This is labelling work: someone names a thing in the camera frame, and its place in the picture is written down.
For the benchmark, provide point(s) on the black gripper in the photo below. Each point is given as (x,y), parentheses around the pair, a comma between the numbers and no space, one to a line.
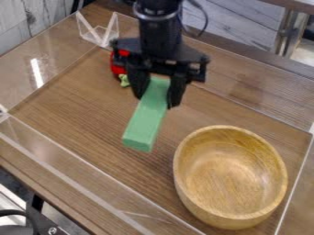
(161,51)

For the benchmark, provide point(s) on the green stick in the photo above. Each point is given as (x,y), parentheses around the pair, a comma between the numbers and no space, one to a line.
(142,129)

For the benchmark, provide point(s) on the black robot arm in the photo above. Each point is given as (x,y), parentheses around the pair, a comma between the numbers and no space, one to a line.
(158,10)

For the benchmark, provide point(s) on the brown wooden bowl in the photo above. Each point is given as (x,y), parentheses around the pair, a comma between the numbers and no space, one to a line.
(230,176)

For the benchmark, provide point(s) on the red plush strawberry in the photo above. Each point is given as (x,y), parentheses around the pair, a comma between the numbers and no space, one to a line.
(119,66)

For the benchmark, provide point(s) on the metal table leg background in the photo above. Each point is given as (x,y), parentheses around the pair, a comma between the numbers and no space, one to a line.
(290,32)

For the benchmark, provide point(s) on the clear acrylic corner bracket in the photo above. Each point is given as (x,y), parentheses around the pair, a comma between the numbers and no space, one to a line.
(98,35)

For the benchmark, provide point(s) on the clear acrylic tray wall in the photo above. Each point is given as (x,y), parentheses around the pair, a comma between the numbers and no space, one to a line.
(102,204)

